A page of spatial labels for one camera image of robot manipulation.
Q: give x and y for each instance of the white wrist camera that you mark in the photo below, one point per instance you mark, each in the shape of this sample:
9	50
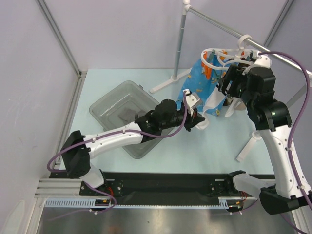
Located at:
191	100
260	60

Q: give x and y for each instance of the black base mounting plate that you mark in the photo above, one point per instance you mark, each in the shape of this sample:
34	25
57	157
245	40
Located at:
167	189

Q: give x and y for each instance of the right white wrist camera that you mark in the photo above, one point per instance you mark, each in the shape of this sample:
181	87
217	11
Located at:
260	60

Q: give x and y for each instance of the grey sock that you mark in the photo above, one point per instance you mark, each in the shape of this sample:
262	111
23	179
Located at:
127	115

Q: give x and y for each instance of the brown striped sock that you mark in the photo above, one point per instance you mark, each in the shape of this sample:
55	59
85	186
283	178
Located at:
227	101

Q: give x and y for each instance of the white slotted cable duct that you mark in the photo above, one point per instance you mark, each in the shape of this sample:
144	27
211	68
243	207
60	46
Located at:
77	203

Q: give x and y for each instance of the white black striped sock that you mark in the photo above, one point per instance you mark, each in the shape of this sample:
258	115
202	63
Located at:
212	106

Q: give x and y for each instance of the white round clip hanger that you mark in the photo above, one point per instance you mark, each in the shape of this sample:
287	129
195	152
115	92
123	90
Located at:
220	59

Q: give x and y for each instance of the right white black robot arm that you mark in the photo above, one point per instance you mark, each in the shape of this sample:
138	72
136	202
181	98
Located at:
255	87

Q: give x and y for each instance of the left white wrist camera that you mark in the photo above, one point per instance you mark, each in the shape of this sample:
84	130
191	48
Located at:
191	100

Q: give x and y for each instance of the white metal drying rack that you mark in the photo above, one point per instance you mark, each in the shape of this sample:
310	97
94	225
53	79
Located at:
175	77

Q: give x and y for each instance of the blue cartoon print sock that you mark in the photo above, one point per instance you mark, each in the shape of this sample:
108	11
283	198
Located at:
196	82

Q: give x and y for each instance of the orange clothes clip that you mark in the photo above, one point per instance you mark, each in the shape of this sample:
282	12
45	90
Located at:
206	71

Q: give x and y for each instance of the beige sock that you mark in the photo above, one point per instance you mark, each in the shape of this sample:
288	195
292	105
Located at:
240	106

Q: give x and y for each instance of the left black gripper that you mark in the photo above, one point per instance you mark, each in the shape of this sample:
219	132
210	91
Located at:
193	121

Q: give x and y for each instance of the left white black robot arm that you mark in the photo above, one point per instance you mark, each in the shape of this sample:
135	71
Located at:
79	149

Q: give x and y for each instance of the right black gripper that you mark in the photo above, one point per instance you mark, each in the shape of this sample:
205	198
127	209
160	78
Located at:
227	79

